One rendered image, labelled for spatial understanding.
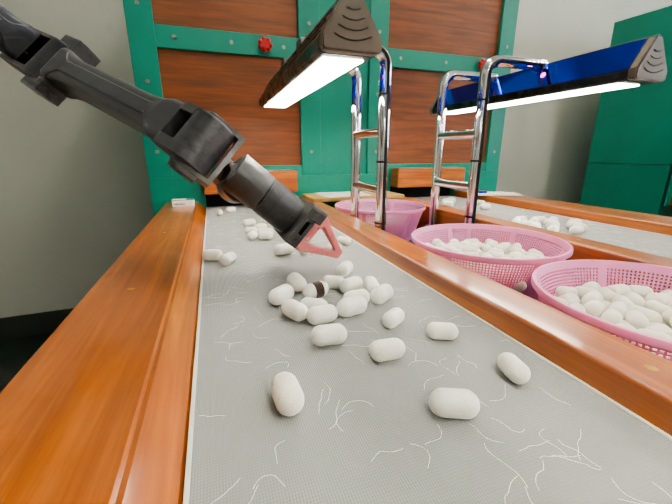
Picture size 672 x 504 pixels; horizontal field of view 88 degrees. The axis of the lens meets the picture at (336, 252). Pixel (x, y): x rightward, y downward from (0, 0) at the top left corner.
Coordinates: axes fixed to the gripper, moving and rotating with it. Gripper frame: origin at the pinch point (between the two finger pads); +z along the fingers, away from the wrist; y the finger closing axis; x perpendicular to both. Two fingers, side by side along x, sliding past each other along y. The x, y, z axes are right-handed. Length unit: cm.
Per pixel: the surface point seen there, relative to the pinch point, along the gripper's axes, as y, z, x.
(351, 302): -17.0, -2.6, 3.4
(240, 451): -31.6, -11.3, 13.7
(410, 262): -6.7, 7.6, -5.7
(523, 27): 174, 86, -212
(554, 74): 12, 20, -59
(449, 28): 74, 14, -91
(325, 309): -17.5, -4.9, 5.6
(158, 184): 73, -29, 18
